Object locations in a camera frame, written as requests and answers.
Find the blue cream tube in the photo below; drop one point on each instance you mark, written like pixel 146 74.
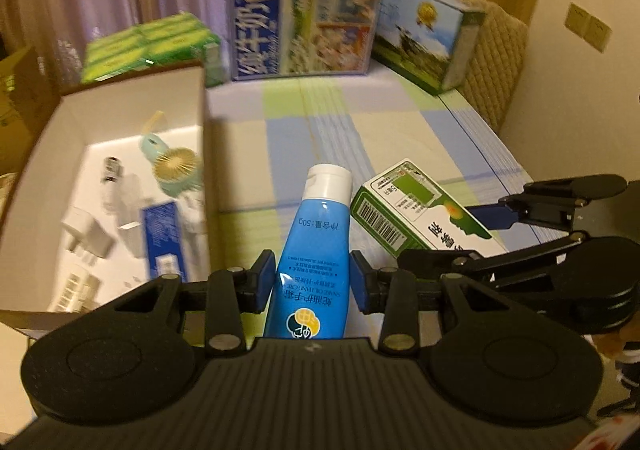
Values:
pixel 310 250

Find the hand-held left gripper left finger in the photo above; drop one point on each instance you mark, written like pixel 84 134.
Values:
pixel 267 277

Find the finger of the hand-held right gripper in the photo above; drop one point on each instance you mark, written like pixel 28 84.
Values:
pixel 450 262
pixel 492 217

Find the white plastic clip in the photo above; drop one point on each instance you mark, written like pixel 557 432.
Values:
pixel 70 287

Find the green white small box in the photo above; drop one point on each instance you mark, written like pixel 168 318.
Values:
pixel 415 210

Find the pack of green tissue packets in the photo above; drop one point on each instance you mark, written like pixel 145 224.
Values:
pixel 140 42

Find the white plug adapter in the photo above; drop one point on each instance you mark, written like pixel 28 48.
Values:
pixel 87 235

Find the small white bottle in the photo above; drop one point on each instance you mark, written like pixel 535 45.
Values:
pixel 196 217

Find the quilted beige chair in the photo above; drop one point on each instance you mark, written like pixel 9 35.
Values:
pixel 500 59

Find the white cardboard box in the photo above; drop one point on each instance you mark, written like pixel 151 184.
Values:
pixel 125 99

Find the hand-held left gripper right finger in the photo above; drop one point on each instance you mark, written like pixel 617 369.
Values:
pixel 359 280

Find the green white cow-print carton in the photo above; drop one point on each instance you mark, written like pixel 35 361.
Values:
pixel 425 39

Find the long blue box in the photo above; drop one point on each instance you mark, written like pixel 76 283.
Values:
pixel 160 235

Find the beige wall socket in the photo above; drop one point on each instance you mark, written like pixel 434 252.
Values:
pixel 579 19
pixel 598 33

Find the red patterned white cloth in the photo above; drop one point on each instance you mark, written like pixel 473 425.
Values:
pixel 617 435

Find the mint handheld fan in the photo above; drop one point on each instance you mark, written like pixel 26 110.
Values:
pixel 172 169

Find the blue printed milk carton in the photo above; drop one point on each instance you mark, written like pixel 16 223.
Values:
pixel 300 24

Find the brown cardboard carton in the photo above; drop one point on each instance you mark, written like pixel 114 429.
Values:
pixel 25 104

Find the checked tablecloth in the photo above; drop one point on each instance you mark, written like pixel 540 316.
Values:
pixel 350 129

